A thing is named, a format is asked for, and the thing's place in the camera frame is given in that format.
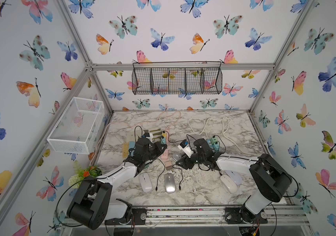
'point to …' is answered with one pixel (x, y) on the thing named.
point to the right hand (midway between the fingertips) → (180, 158)
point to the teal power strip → (215, 146)
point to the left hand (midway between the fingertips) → (169, 144)
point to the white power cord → (226, 122)
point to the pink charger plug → (169, 165)
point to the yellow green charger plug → (164, 133)
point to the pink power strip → (164, 156)
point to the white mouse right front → (231, 186)
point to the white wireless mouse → (145, 182)
